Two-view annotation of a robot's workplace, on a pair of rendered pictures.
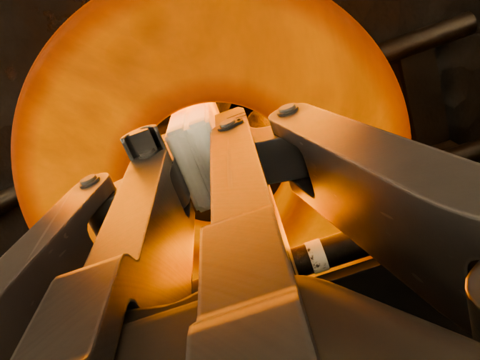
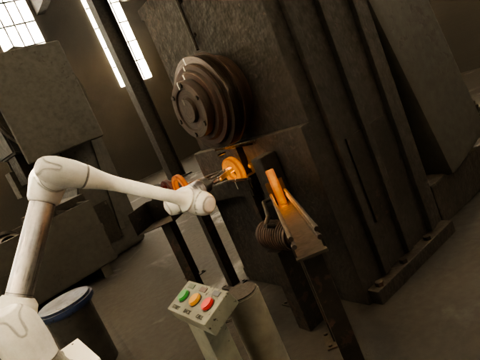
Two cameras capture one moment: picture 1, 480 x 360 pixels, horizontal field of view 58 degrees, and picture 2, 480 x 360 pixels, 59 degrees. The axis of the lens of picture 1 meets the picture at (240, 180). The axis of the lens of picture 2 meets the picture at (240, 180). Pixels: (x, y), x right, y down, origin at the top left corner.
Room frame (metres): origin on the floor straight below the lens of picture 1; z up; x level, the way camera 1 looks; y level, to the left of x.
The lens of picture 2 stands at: (-1.10, -1.74, 1.09)
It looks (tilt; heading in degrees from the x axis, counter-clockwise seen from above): 10 degrees down; 54
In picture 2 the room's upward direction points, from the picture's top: 23 degrees counter-clockwise
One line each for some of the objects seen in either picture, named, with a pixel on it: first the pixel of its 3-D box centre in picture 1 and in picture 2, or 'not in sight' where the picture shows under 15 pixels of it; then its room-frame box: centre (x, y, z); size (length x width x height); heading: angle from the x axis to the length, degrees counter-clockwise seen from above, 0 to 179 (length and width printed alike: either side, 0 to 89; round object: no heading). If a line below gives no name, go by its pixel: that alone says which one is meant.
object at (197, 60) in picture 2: not in sight; (208, 102); (0.17, -0.02, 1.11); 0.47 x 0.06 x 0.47; 86
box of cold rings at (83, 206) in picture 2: not in sight; (44, 257); (-0.31, 2.77, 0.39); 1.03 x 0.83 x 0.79; 0
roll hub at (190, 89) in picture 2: not in sight; (191, 109); (0.07, -0.01, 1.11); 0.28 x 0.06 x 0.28; 86
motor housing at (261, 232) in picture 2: not in sight; (296, 274); (0.01, -0.34, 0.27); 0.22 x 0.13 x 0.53; 86
